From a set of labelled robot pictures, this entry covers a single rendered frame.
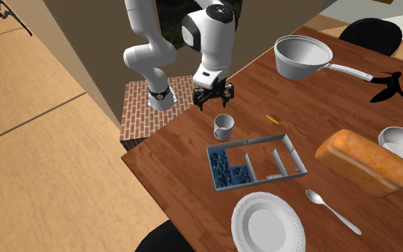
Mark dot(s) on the black bird figure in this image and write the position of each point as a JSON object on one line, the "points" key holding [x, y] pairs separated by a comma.
{"points": [[391, 87]]}

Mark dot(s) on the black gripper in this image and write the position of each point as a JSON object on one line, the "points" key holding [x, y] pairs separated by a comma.
{"points": [[212, 92]]}

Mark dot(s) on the silver spoon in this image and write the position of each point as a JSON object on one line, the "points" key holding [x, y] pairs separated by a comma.
{"points": [[330, 209]]}

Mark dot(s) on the white mug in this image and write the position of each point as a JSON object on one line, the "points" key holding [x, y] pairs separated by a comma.
{"points": [[223, 128]]}

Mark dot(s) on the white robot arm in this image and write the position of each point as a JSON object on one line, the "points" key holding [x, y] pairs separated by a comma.
{"points": [[215, 42]]}

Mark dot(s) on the black metal frame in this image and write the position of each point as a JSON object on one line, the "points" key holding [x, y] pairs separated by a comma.
{"points": [[4, 14]]}

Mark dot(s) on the brick patterned robot stand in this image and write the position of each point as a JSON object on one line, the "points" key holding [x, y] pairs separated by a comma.
{"points": [[142, 115]]}

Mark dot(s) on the black chair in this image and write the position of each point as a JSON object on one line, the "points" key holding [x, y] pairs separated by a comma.
{"points": [[166, 239], [370, 35]]}

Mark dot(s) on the white bowl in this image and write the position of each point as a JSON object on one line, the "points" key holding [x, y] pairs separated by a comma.
{"points": [[401, 146]]}

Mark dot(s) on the grey divided tray, blue pads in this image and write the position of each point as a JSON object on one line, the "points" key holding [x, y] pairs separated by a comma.
{"points": [[225, 169]]}

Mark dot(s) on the yellow pencil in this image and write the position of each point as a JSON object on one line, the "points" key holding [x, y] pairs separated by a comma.
{"points": [[272, 119]]}

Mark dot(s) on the orange bread loaf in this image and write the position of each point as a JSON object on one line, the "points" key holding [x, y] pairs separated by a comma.
{"points": [[361, 164]]}

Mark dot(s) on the brown wooden table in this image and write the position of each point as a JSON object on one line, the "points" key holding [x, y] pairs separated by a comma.
{"points": [[173, 164]]}

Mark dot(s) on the white plate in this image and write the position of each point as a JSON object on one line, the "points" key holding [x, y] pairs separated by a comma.
{"points": [[267, 225]]}

